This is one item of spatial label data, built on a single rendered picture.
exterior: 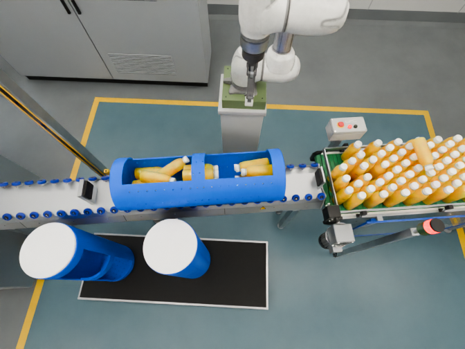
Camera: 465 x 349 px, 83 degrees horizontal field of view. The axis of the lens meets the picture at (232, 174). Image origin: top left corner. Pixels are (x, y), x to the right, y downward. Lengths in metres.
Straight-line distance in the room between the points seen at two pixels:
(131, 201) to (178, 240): 0.31
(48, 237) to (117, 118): 1.82
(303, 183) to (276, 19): 1.07
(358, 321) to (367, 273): 0.40
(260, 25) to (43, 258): 1.46
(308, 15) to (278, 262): 2.02
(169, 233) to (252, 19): 1.06
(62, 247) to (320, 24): 1.50
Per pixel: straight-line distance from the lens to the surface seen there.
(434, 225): 1.49
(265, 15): 0.79
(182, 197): 1.34
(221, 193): 1.32
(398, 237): 1.71
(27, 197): 1.99
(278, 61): 1.57
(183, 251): 1.41
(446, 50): 4.54
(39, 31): 3.31
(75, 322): 2.74
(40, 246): 1.71
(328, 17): 0.82
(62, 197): 1.87
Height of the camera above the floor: 2.42
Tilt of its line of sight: 67 degrees down
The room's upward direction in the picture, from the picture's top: straight up
